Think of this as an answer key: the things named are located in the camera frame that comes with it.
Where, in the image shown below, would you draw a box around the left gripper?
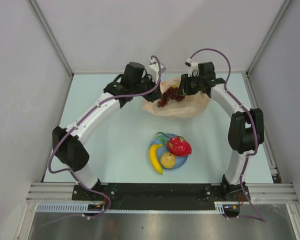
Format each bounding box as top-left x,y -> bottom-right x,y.
133,74 -> 164,104

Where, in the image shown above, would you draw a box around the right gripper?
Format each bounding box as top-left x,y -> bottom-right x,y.
175,73 -> 204,96

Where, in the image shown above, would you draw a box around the dark red fake cherries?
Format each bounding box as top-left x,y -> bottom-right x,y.
157,86 -> 185,108

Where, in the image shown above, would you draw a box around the translucent orange plastic bag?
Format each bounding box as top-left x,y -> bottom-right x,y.
142,76 -> 210,118

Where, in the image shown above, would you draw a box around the red fake dragon fruit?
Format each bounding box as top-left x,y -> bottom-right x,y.
156,132 -> 192,157

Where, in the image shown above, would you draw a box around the yellow fake banana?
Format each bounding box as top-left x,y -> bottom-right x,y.
148,144 -> 163,175

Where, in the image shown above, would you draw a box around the blue plastic plate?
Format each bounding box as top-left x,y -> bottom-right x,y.
148,132 -> 192,175

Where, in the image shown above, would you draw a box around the yellow fake pear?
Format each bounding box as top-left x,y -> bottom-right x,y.
160,152 -> 176,169

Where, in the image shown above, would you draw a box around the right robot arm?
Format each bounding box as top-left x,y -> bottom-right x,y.
177,58 -> 264,201

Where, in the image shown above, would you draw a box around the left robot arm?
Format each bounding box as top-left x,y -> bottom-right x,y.
51,59 -> 166,200

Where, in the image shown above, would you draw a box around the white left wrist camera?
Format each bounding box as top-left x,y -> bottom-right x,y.
145,58 -> 160,83

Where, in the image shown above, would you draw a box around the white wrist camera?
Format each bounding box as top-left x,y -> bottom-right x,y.
185,58 -> 199,77
145,58 -> 160,83

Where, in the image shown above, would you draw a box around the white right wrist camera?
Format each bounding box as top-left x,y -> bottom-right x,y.
185,58 -> 199,77

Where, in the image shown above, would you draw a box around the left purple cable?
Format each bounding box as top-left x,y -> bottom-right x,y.
48,54 -> 163,221

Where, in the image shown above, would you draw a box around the purple cable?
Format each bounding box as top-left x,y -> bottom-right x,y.
48,54 -> 163,221
188,48 -> 267,223

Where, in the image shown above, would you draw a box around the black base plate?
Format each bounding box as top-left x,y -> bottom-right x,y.
72,182 -> 251,210

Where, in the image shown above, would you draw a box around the white slotted cable duct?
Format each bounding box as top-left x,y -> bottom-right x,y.
36,201 -> 227,215

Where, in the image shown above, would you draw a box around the aluminium frame rail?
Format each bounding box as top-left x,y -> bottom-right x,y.
26,183 -> 299,204

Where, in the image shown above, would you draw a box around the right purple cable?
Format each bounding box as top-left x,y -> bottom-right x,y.
188,48 -> 267,223

